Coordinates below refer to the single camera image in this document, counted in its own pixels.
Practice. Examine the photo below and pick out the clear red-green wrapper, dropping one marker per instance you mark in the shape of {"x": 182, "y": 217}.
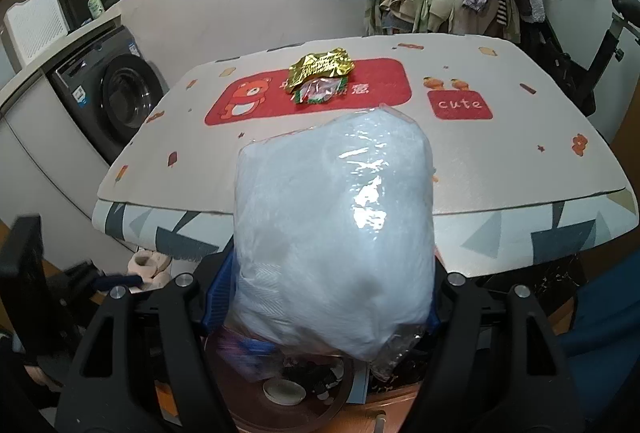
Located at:
{"x": 317, "y": 92}

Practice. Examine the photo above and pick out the grey washing machine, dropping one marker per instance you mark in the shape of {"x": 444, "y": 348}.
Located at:
{"x": 115, "y": 93}

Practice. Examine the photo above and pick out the black exercise bike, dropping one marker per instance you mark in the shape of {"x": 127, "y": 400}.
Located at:
{"x": 585, "y": 78}

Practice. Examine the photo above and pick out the pink fluffy slipper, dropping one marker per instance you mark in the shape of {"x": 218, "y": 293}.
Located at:
{"x": 162, "y": 269}
{"x": 141, "y": 265}

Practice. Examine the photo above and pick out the gold foil wrapper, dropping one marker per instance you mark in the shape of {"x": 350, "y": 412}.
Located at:
{"x": 320, "y": 65}

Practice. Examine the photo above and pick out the white cabinet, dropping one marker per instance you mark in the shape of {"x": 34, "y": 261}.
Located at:
{"x": 45, "y": 173}

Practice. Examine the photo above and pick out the brown round bin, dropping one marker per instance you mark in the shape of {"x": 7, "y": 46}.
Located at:
{"x": 300, "y": 415}

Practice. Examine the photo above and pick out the dark blue cloth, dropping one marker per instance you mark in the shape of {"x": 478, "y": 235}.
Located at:
{"x": 605, "y": 313}

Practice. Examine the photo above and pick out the clear bag of white tissue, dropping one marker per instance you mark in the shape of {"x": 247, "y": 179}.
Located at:
{"x": 330, "y": 238}

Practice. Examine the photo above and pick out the pump soap bottle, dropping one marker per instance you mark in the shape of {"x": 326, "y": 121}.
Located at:
{"x": 95, "y": 5}

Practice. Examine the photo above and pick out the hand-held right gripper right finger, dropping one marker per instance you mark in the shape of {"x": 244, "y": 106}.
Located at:
{"x": 452, "y": 303}

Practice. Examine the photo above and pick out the white perforated plastic basket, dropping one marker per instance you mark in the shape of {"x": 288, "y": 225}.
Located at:
{"x": 35, "y": 25}

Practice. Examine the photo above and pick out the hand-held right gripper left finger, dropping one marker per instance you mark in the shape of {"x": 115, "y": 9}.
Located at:
{"x": 217, "y": 308}

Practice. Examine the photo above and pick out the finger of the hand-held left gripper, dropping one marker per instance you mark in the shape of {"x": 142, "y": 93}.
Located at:
{"x": 120, "y": 282}

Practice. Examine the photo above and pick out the white round lid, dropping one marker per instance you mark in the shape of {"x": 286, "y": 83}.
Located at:
{"x": 284, "y": 391}

